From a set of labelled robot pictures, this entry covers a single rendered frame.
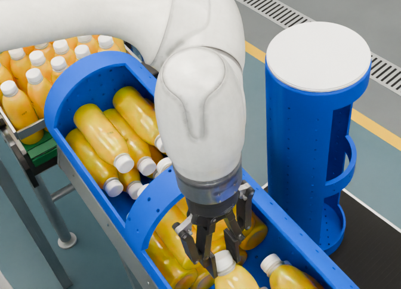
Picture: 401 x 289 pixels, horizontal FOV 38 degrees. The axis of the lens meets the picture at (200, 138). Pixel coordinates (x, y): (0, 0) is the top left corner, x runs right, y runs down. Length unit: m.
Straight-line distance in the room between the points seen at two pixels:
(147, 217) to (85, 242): 1.46
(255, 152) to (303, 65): 1.18
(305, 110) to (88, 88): 0.57
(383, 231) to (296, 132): 0.80
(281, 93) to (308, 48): 0.15
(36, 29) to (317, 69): 0.99
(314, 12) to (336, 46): 1.82
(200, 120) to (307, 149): 1.08
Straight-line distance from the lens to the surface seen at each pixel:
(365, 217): 2.35
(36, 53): 1.67
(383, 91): 3.02
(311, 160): 1.73
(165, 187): 1.10
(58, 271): 2.37
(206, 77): 0.62
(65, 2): 0.74
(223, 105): 0.63
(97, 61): 1.37
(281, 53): 1.62
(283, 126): 1.66
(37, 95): 1.62
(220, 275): 0.99
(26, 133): 1.66
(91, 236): 2.57
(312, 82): 1.54
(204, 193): 0.74
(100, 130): 1.34
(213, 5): 0.78
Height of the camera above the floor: 2.11
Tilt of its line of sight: 49 degrees down
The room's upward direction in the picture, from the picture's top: 9 degrees counter-clockwise
